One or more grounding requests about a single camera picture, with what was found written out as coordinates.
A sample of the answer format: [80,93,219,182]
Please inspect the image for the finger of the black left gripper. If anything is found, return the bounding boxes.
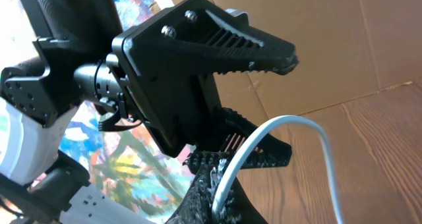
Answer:
[184,107,292,174]

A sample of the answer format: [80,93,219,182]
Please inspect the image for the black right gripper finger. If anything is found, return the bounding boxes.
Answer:
[166,159,266,224]

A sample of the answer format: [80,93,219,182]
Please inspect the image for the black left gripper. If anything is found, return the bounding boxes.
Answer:
[74,0,299,157]

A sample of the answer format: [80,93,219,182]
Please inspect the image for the white USB cable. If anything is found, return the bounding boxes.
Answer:
[210,115,346,224]

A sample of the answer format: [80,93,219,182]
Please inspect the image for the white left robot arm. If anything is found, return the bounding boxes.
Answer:
[1,0,298,223]

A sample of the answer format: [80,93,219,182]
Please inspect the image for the cardboard side panel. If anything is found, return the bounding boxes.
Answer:
[151,0,421,122]

